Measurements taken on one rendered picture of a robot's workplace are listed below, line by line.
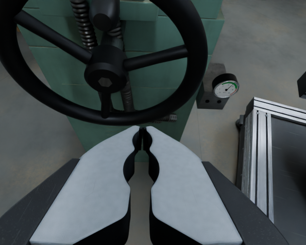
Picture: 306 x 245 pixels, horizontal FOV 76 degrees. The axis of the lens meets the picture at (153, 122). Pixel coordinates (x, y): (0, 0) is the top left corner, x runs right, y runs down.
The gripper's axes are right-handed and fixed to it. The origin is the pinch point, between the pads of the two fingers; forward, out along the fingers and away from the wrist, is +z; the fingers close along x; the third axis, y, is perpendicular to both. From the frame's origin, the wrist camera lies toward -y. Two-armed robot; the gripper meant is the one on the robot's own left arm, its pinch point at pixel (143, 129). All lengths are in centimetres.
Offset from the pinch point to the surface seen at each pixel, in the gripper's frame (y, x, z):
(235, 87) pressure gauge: 7.2, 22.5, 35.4
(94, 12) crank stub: -6.6, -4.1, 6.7
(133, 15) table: -6.9, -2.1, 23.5
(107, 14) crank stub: -6.6, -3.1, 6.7
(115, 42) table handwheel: -3.2, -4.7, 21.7
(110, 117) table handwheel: 11.0, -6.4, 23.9
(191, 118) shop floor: 47, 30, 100
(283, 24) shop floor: -11, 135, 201
